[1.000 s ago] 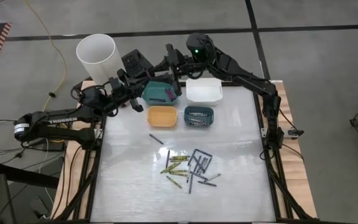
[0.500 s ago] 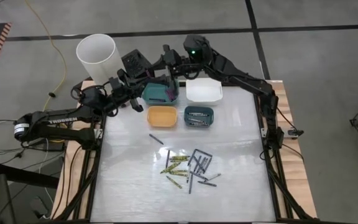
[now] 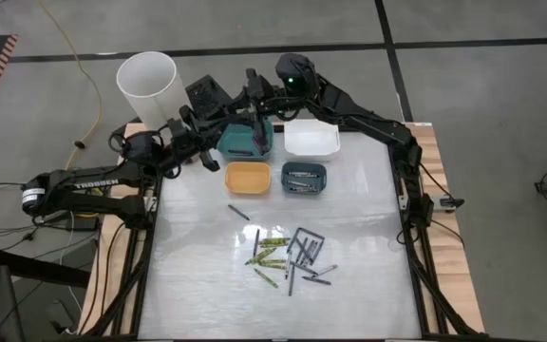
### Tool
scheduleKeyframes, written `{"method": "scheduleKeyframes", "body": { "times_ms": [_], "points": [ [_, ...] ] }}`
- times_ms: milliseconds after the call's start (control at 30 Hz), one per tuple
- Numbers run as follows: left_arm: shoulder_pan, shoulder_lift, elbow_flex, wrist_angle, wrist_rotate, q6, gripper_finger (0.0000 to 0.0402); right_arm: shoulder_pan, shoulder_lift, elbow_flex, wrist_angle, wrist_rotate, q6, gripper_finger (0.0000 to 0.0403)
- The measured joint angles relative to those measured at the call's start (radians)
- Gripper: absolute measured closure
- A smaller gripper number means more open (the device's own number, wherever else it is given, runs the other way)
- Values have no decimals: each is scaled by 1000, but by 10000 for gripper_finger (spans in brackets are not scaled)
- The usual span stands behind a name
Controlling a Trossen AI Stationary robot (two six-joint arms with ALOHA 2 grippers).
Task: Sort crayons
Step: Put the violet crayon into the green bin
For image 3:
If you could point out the yellow plastic bin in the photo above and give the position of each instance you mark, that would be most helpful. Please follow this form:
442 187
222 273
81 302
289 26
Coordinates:
247 178

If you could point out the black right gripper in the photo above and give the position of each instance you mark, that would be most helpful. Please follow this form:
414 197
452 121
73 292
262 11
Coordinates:
259 97

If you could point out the white crayon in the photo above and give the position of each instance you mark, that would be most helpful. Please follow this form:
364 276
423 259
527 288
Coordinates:
288 259
302 174
302 190
300 183
326 270

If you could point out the blue-grey plastic bin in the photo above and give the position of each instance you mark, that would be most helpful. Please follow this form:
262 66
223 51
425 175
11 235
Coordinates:
323 183

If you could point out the white power strip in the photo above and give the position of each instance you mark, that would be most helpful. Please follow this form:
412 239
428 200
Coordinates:
444 203

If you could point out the wooden table board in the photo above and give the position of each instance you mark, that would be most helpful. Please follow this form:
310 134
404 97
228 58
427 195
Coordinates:
449 266

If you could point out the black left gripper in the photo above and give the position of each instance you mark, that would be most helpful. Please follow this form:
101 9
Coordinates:
193 135

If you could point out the black perforated box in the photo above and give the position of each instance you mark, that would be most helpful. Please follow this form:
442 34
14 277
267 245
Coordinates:
207 92

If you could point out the purple crayon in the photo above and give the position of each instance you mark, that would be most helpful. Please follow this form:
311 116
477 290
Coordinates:
241 152
258 140
256 242
264 140

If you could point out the white table lamp wooden base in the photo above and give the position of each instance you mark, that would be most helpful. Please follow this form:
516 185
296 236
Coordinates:
152 85

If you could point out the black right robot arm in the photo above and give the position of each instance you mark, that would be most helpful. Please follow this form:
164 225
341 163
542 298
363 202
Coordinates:
373 121

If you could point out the teal plastic bin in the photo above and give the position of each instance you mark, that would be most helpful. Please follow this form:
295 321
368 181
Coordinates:
235 140

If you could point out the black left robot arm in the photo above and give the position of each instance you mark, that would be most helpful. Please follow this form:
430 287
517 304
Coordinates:
88 183

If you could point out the white plastic bin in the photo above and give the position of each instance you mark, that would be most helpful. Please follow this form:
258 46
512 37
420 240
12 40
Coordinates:
311 138

